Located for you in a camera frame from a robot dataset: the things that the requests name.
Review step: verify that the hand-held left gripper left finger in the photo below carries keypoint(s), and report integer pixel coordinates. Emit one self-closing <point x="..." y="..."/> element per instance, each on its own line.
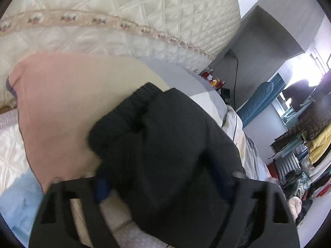
<point x="102" y="187"/>

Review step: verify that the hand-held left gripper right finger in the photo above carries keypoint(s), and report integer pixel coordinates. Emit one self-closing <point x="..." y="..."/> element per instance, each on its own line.
<point x="227" y="186"/>

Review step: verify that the black garment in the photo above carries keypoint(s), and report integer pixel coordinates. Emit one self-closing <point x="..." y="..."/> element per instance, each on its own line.
<point x="168" y="144"/>

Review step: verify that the pile of clothes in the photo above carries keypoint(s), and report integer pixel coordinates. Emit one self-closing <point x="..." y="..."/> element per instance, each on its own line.
<point x="302" y="124"/>
<point x="307" y="193"/>

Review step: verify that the silver ribbed suitcase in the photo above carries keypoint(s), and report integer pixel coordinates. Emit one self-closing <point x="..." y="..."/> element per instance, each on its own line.
<point x="288" y="168"/>

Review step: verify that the pink pillow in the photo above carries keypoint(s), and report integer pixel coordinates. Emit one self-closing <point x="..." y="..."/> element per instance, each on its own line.
<point x="59" y="113"/>

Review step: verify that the light blue cloth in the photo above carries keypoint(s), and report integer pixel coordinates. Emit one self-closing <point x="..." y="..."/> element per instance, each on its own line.
<point x="18" y="206"/>

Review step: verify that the blue quilted chair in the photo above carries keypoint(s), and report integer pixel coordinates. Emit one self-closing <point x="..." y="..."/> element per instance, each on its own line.
<point x="256" y="99"/>

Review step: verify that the yellow folded cloth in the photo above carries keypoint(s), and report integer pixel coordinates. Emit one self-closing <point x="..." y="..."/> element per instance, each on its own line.
<point x="319" y="144"/>

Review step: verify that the red bedside items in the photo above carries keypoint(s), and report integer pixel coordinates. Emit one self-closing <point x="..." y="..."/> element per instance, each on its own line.
<point x="213" y="77"/>

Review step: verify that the cream quilted headboard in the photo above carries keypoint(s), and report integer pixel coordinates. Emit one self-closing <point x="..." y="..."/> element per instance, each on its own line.
<point x="124" y="20"/>

